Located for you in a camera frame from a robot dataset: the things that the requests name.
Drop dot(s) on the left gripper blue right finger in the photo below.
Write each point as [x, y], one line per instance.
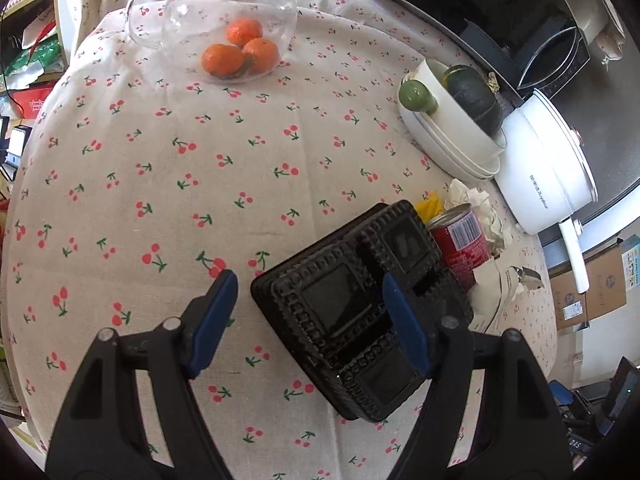
[412, 337]

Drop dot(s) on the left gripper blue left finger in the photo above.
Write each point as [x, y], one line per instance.
[206, 319]

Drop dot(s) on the black plastic food tray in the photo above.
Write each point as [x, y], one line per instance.
[326, 306]

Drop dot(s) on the white wrapper bag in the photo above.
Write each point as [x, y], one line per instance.
[497, 285]

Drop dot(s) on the red drink can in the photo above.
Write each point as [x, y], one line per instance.
[461, 241]

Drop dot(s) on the yellow snack wrapper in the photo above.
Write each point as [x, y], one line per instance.
[430, 207]

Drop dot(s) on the white paper tissue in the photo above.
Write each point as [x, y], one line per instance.
[497, 232]

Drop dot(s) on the white stacked bowls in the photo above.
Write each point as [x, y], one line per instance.
[449, 136]

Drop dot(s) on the cherry print tablecloth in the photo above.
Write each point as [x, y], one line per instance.
[138, 186]

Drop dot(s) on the lower cardboard box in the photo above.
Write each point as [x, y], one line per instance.
[606, 293]

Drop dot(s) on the white electric cooking pot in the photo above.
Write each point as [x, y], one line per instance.
[544, 176]

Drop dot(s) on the green avocado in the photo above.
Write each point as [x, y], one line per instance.
[414, 96]

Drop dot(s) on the dark green pumpkin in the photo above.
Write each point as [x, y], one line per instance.
[473, 94]

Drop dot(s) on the orange tangerine left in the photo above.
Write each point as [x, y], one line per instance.
[222, 60]

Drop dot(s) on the orange tangerine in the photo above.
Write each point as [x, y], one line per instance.
[222, 60]
[261, 54]
[243, 30]

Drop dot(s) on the orange tangerine right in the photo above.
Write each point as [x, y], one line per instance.
[261, 54]

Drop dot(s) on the orange tangerine top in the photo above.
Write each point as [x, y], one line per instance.
[243, 30]

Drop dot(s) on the glass teapot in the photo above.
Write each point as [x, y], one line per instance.
[187, 27]

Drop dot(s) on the grey refrigerator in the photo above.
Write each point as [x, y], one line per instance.
[602, 103]

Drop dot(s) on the black microwave oven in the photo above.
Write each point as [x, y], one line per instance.
[529, 44]

